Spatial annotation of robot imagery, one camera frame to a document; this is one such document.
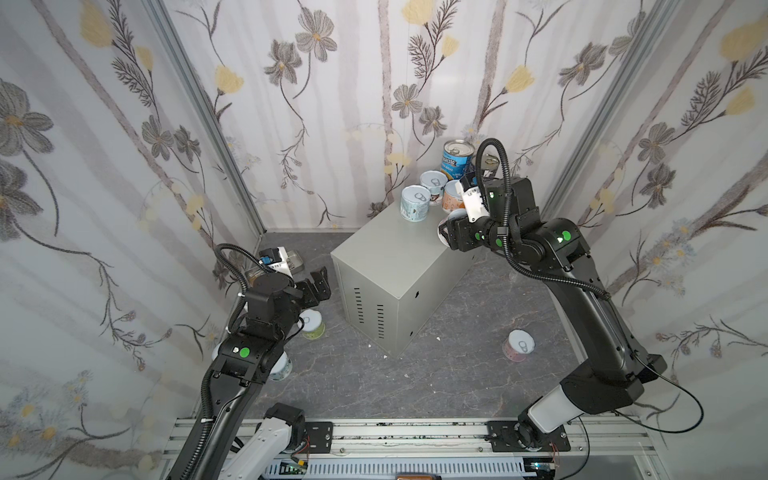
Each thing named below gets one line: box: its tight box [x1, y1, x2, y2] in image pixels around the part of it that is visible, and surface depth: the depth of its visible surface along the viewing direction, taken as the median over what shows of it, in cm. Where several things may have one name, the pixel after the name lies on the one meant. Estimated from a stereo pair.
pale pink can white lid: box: [502, 329, 535, 363], surface depth 87 cm
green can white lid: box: [297, 309, 326, 340], surface depth 92 cm
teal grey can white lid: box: [268, 351, 292, 381], surface depth 84 cm
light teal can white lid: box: [400, 184, 431, 222], surface depth 75 cm
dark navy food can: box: [481, 153, 500, 171], surface depth 76 cm
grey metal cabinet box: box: [331, 206, 477, 359], surface depth 71 cm
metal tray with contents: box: [287, 250, 305, 274], surface depth 113 cm
